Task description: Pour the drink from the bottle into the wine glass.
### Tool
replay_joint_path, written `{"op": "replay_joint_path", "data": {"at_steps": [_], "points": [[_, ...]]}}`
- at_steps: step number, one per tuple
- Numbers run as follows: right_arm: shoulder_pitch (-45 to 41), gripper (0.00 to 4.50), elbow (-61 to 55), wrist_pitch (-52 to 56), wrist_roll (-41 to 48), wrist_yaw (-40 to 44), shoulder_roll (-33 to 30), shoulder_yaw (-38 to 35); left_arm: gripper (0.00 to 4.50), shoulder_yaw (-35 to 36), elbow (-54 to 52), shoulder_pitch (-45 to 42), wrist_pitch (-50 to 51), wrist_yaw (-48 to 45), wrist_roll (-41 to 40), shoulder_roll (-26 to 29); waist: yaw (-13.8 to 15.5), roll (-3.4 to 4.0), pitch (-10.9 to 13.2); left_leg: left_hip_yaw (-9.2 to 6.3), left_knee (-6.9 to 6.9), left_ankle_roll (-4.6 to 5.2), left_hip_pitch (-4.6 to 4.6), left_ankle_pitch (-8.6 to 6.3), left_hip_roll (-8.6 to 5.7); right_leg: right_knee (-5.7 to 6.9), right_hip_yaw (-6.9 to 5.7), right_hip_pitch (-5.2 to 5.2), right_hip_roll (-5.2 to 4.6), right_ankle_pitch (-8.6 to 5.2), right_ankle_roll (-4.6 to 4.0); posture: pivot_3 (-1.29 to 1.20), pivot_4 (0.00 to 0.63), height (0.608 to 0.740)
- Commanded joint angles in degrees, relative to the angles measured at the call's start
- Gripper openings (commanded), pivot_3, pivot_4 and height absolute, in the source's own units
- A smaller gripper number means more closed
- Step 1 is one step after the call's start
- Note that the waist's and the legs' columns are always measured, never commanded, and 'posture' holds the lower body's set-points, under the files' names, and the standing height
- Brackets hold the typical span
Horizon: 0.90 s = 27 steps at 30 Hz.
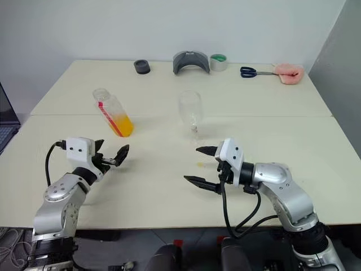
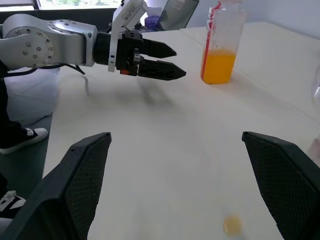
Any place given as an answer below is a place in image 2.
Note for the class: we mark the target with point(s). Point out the orange juice spill spot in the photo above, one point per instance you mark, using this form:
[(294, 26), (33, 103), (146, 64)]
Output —
[(232, 225)]

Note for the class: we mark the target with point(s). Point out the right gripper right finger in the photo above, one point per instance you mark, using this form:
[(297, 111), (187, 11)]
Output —
[(287, 180)]

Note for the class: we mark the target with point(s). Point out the black white sneaker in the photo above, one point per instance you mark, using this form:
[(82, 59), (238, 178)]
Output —
[(10, 203), (22, 141)]

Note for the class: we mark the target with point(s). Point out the window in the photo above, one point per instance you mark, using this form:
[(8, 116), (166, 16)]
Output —
[(75, 2)]

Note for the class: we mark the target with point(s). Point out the clear orange juice bottle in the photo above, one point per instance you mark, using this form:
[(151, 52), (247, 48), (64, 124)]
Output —
[(220, 67)]

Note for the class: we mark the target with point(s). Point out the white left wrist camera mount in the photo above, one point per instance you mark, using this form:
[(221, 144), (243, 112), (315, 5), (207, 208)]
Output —
[(130, 12)]

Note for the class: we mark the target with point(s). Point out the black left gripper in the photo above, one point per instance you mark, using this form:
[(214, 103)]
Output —
[(127, 55)]

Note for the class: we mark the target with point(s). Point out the purple box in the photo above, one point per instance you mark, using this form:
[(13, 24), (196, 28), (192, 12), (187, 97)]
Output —
[(153, 21)]

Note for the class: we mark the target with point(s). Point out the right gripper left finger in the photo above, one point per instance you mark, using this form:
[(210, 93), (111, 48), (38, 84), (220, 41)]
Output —
[(75, 180)]

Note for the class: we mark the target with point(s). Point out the person's leg black trousers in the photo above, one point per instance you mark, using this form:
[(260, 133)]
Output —
[(7, 112)]

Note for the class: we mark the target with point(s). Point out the dark laptop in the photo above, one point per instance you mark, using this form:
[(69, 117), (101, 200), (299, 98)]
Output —
[(177, 15)]

